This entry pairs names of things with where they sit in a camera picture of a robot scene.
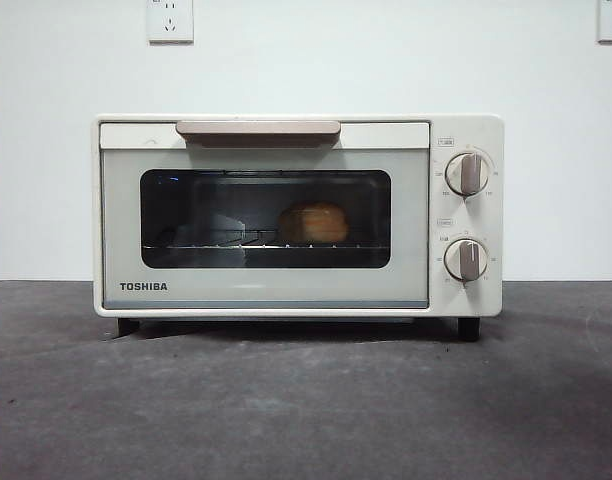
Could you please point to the orange-brown bread roll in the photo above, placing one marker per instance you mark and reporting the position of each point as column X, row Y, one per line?
column 313, row 222

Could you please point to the cream Toshiba toaster oven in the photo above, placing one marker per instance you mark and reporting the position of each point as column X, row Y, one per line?
column 467, row 130

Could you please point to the cream timer knob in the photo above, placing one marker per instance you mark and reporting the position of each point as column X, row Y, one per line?
column 466, row 260

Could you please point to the cream temperature knob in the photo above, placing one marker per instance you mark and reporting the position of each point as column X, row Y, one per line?
column 467, row 174

